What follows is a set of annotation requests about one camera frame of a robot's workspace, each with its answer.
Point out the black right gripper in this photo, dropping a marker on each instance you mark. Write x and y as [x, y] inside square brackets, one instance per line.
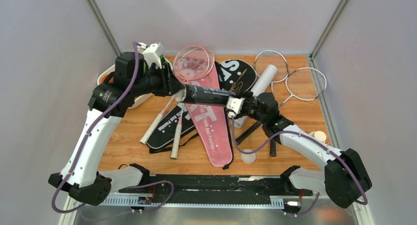
[246, 95]

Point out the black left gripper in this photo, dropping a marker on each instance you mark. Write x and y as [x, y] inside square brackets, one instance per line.
[170, 84]

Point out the white shuttlecock tube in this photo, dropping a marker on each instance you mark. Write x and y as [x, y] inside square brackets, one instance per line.
[259, 87]

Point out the black shuttlecock tube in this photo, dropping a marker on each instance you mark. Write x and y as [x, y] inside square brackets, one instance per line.
[193, 94]

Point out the clear round tube lid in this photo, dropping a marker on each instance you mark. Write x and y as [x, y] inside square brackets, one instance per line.
[248, 157]

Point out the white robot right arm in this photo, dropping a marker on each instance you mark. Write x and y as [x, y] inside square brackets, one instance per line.
[343, 176]

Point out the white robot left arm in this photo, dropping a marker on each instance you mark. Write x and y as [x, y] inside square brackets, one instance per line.
[135, 74]

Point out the black racket cover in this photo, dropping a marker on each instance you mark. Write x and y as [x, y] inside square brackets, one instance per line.
[233, 74]

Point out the white rectangular tray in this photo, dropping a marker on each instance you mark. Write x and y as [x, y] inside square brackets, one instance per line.
[141, 100]

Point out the white racket left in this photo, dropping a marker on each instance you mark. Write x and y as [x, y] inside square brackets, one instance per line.
[264, 58]

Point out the white racket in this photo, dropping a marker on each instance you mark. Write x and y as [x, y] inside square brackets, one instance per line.
[264, 58]
[304, 83]

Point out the pink racket cover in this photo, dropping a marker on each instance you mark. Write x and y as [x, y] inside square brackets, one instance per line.
[210, 123]

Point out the white racket right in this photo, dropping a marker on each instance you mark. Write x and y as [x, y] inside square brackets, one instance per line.
[304, 83]

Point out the white tube cap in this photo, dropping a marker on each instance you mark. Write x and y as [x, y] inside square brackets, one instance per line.
[319, 135]

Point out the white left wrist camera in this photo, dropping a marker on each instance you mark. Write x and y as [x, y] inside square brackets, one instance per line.
[151, 54]

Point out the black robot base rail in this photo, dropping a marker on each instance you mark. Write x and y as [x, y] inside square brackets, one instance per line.
[215, 189]

